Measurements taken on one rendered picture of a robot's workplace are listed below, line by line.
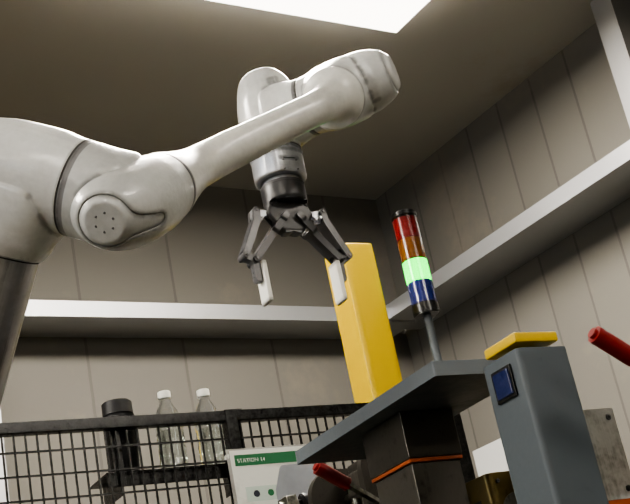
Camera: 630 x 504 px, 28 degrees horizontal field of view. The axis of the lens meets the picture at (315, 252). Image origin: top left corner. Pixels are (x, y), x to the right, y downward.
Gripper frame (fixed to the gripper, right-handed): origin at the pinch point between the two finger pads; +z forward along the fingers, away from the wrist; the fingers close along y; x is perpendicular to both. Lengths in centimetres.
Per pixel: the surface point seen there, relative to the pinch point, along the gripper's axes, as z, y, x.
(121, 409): -12, 3, 97
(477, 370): 31, -9, -52
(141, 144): -155, 74, 227
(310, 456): 31.3, -15.3, -19.7
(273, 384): -68, 128, 260
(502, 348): 31, -11, -60
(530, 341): 31, -9, -63
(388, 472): 38, -12, -34
